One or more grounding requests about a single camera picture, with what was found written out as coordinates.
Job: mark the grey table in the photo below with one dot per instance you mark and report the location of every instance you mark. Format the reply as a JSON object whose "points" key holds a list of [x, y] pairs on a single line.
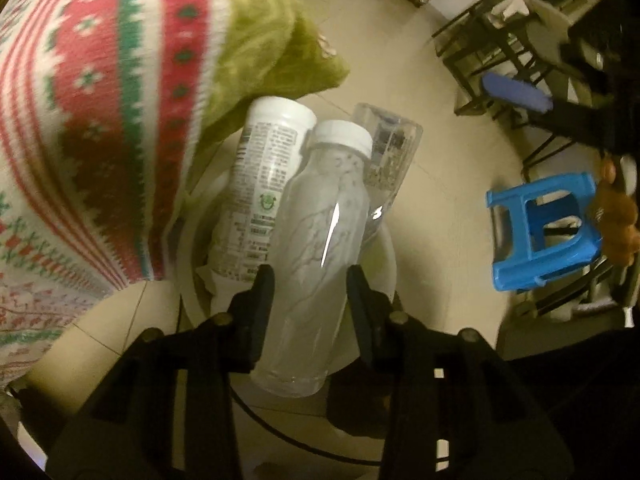
{"points": [[550, 20]]}

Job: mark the person's right hand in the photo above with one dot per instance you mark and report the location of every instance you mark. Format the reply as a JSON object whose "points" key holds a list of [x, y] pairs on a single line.
{"points": [[617, 215]]}

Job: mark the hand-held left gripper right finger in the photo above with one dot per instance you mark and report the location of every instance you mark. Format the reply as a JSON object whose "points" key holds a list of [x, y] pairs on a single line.
{"points": [[357, 297]]}

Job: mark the white labelled plastic bottle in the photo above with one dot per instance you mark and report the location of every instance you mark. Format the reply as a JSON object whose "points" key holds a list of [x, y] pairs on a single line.
{"points": [[260, 185]]}

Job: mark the red green patterned tablecloth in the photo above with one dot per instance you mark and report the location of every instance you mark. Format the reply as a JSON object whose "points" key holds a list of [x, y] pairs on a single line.
{"points": [[90, 110]]}

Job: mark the clear labelled plastic bottle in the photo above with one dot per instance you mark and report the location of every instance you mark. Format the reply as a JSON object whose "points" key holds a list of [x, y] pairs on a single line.
{"points": [[392, 150]]}

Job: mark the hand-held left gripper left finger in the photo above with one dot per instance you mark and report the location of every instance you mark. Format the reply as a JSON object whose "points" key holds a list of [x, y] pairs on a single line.
{"points": [[262, 292]]}

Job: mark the blue plastic stool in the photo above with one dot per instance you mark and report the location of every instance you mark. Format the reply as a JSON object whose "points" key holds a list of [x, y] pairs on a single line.
{"points": [[550, 187]]}

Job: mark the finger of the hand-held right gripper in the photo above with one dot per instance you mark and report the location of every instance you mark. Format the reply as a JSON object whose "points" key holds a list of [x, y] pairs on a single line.
{"points": [[515, 91], [590, 70]]}

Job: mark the black metal chair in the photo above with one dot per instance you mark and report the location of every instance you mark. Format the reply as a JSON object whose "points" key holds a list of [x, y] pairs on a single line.
{"points": [[480, 10]]}

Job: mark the frosted plastic bottle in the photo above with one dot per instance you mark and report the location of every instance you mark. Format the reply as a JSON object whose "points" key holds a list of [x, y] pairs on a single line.
{"points": [[310, 240]]}

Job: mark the white trash bin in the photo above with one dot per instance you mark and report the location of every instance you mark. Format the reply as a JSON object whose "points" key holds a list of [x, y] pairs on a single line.
{"points": [[385, 270]]}

